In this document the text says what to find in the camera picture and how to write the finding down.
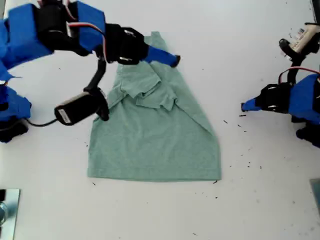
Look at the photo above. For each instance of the black camera stalk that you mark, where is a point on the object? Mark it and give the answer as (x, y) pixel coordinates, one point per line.
(96, 77)
(293, 72)

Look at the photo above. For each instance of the green t-shirt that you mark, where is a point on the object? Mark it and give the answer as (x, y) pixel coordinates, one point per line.
(155, 145)

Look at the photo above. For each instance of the black camera box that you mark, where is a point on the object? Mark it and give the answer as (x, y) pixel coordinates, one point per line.
(75, 110)
(303, 37)

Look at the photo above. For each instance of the black clamp block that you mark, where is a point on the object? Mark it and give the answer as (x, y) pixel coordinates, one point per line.
(2, 195)

